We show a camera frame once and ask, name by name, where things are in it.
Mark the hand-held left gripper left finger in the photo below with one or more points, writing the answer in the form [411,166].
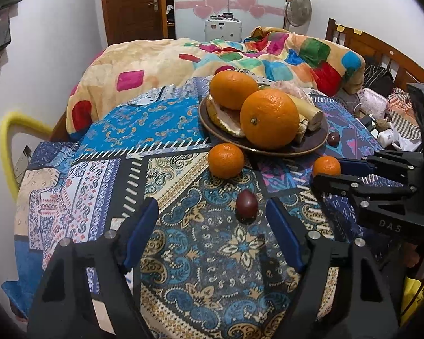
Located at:
[141,235]

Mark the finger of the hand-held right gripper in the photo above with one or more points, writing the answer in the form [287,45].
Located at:
[355,166]
[339,183]

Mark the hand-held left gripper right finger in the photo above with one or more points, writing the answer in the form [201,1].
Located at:
[284,233]

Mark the small tangerine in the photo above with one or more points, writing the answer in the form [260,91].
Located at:
[327,165]
[226,160]

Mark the purple plate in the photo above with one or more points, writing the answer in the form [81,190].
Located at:
[279,151]

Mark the banana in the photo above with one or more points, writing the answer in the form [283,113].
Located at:
[309,113]

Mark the large orange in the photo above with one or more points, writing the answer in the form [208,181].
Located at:
[268,120]
[233,90]

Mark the pomelo segment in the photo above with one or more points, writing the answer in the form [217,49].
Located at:
[286,86]
[222,118]

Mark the white plastic bag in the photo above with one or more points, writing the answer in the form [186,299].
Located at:
[408,144]

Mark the striped bag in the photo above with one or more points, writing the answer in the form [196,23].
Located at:
[404,113]

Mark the pink white pouch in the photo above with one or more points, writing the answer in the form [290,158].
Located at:
[373,100]

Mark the blue patterned bedsheet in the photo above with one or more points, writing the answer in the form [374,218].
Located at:
[198,272]

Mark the black backpack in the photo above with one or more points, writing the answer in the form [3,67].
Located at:
[378,79]

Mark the wooden bed headboard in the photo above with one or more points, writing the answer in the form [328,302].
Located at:
[378,49]

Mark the yellow bag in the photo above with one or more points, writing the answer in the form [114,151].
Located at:
[413,300]

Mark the standing fan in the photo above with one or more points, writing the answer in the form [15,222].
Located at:
[298,9]

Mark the colourful patchwork blanket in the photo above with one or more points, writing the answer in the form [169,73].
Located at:
[145,60]

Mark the small jars on suitcase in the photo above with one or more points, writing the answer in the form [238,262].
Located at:
[223,16]

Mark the brown wooden door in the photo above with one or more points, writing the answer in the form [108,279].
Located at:
[132,7]

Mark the white wall socket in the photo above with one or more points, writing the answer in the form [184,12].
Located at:
[23,159]

